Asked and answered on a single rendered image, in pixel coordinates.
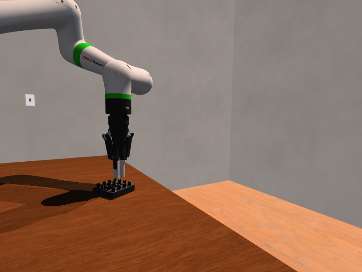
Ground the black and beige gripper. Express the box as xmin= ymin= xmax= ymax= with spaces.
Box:
xmin=102 ymin=116 xmax=134 ymax=179

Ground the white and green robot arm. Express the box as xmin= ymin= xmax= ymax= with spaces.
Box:
xmin=0 ymin=0 xmax=153 ymax=116

